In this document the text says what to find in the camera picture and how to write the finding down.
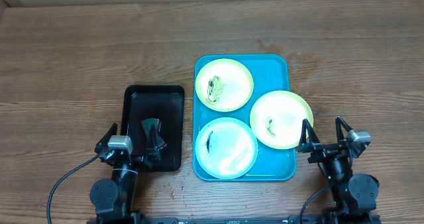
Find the yellow plate with large stain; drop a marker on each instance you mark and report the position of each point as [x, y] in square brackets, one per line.
[224, 85]

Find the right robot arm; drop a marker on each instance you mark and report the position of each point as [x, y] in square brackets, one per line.
[354, 195]

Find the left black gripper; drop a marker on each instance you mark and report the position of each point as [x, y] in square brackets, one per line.
[152, 153]

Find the black plastic tray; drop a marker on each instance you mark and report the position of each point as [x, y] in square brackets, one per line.
[163, 102]

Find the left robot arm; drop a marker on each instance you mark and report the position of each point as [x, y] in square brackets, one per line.
[113, 197]

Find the yellow plate with small stain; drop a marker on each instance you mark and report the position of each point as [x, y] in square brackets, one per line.
[276, 119]

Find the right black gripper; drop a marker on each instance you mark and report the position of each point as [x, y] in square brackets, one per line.
[322, 150]

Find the teal plastic tray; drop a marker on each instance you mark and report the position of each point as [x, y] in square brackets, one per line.
[269, 73]

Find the white plate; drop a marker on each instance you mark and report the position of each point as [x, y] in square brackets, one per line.
[226, 148]

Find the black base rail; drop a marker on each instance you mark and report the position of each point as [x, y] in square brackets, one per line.
[232, 220]

